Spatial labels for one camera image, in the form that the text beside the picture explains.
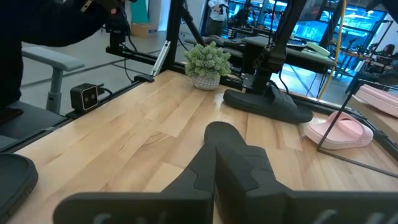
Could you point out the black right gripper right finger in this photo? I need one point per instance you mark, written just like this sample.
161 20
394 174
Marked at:
248 193

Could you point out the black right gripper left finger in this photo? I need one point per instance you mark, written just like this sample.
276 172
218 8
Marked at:
186 202

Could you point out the black bean bag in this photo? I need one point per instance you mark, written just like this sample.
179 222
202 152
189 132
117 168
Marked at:
15 180

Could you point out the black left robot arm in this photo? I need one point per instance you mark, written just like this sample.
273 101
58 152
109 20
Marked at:
280 46

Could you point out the black-framed wooden shelf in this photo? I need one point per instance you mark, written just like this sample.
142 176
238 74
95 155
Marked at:
382 124

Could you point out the green potted plant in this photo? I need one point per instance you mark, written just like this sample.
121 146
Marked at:
206 62

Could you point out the white metal bar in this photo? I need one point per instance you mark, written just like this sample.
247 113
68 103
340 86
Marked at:
161 57

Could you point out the person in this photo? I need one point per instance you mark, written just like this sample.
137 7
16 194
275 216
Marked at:
388 49
217 18
242 15
31 25

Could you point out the cardboard box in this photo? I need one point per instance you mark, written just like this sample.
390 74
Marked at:
143 30

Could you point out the grey office chair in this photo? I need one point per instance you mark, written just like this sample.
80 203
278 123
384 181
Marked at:
56 62

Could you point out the teal panel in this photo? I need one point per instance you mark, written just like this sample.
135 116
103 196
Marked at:
139 11

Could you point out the black table-level camera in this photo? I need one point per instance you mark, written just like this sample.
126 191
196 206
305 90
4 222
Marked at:
84 98

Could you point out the black aluminium rig frame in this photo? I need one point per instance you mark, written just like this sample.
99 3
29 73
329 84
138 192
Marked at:
174 31

